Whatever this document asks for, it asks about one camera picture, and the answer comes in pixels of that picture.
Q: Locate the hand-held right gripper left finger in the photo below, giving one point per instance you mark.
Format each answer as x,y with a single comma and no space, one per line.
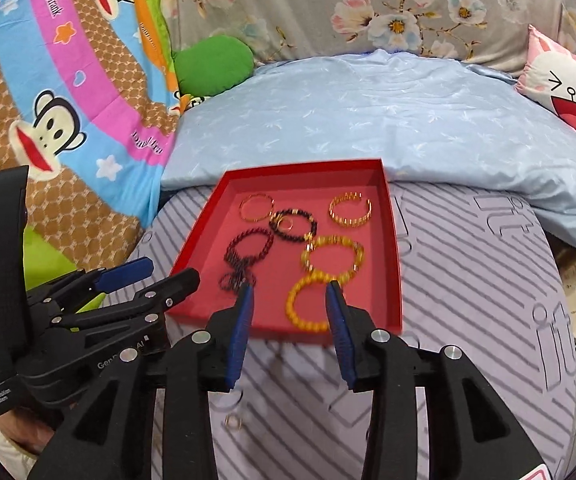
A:
240,340

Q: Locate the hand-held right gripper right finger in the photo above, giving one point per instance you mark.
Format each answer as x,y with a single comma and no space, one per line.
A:
340,330

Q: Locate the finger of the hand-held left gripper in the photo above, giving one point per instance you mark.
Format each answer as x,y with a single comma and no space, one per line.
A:
123,272
168,292

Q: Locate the red cardboard box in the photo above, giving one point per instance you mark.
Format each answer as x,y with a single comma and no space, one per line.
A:
367,285

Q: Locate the gold bangle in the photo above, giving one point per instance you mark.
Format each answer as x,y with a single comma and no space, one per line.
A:
244,207

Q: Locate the person's left forearm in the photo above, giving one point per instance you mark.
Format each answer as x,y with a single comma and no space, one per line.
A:
3,445

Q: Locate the cartoon monkey blanket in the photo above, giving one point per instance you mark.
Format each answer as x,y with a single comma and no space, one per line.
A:
68,60

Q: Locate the light blue quilt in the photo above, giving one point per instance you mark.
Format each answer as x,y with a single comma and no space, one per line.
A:
367,110

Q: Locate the green pillow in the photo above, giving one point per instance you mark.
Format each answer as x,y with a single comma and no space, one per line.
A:
213,65

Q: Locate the pink cartoon face pillow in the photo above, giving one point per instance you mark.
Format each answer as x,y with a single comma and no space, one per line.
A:
562,90

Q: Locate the grey floral cloth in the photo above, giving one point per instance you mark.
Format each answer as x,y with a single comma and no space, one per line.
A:
318,0

